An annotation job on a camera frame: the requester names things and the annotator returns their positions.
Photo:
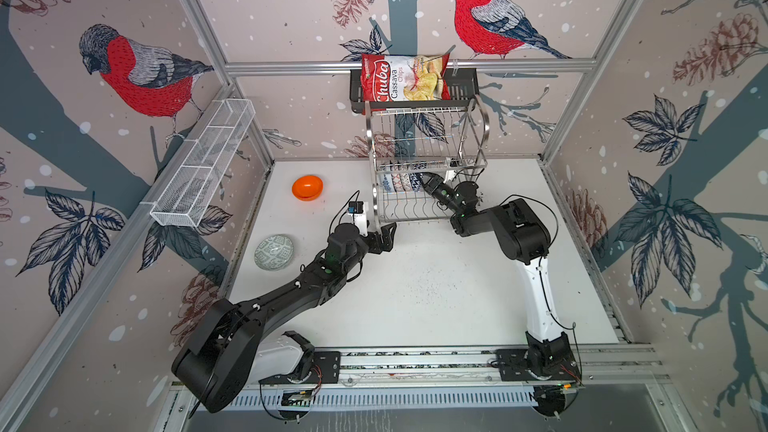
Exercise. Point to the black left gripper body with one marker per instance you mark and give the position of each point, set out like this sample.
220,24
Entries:
364,245

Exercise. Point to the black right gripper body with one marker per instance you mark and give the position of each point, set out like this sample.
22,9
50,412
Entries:
448,198

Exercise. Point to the red patterned ceramic bowl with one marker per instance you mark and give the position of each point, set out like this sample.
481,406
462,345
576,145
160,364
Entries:
415,179

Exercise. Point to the white brown patterned bowl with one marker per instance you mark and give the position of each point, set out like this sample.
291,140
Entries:
405,179

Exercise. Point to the blue geometric upturned bowl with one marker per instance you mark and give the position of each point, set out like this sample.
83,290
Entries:
397,182

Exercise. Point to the blue floral ceramic bowl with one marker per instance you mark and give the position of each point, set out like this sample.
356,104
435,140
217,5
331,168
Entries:
386,183

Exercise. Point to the stainless steel dish rack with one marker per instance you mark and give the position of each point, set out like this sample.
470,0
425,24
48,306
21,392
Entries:
447,141

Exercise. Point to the orange plastic bowl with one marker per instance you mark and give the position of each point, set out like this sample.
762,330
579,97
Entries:
307,188

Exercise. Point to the green patterned ceramic bowl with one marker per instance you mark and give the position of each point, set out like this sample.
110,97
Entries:
274,252

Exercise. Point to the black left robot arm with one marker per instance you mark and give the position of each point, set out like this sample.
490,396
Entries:
217,358

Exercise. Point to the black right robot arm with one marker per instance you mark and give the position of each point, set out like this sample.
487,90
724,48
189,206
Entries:
522,237

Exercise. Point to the red cassava chips bag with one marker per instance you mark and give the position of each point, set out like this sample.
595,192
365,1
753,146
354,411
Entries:
398,78

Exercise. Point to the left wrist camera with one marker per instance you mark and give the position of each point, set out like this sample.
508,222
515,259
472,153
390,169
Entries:
357,209

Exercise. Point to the black wall basket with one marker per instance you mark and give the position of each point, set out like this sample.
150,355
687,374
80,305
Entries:
461,87

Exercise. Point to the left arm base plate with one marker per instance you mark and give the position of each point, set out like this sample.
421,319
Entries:
320,368

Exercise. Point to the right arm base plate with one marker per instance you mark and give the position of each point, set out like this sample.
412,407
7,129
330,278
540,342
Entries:
522,365

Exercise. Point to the white wire mesh shelf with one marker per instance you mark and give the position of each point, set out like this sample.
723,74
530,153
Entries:
191,189

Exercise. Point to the aluminium mounting rail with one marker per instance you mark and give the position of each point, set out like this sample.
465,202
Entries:
458,366

